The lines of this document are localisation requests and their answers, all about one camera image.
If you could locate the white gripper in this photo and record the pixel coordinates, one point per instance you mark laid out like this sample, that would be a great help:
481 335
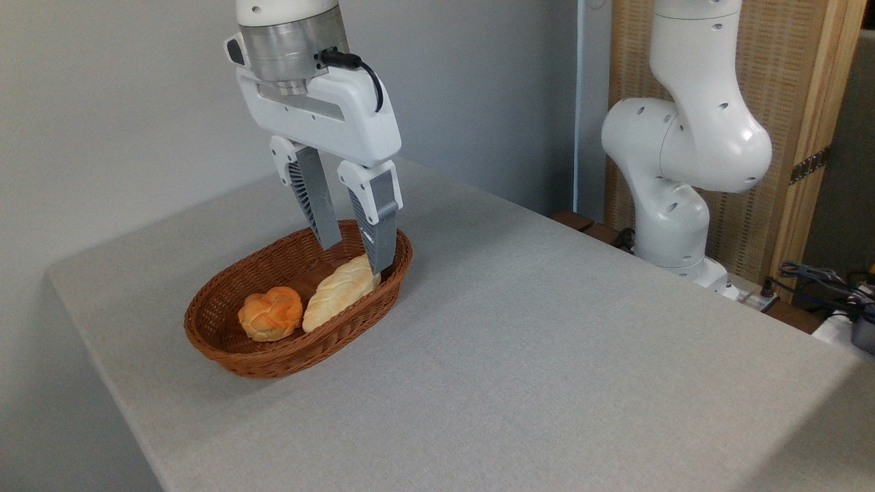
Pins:
348 116

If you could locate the long pale braided bread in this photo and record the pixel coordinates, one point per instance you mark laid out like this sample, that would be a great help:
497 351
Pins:
335 297

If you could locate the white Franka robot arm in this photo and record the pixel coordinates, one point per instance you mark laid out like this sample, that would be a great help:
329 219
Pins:
683 137

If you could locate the round orange bread roll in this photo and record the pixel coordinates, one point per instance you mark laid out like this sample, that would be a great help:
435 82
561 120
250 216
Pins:
270 314

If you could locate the brown oval wicker basket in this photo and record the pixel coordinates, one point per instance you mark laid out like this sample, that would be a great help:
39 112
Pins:
273 355

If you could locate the pale blue vertical trim strip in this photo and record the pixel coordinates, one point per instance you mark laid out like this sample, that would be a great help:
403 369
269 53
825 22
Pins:
580 102

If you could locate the white power strip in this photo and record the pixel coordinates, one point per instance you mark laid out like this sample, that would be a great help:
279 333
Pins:
752 301

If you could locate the dark metal screen hinge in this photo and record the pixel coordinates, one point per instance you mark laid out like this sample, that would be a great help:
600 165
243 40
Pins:
810 165

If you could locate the white plastic object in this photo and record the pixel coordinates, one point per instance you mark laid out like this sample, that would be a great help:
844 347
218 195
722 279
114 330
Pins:
830 329

